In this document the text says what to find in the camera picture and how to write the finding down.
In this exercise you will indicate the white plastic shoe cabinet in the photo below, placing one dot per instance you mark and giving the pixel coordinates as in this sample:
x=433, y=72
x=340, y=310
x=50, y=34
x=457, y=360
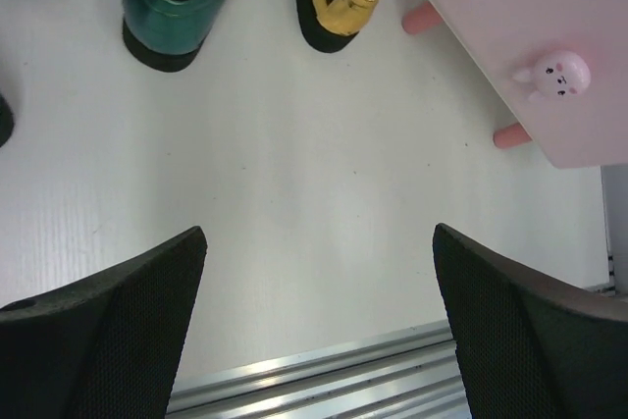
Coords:
x=424, y=17

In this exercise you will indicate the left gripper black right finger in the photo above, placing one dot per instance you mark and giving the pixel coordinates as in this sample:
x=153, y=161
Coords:
x=529, y=345

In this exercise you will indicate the light pink drawer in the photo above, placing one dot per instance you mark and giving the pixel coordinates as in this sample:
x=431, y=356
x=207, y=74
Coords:
x=574, y=129

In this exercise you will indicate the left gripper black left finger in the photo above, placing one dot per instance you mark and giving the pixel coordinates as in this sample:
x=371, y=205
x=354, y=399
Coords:
x=108, y=345

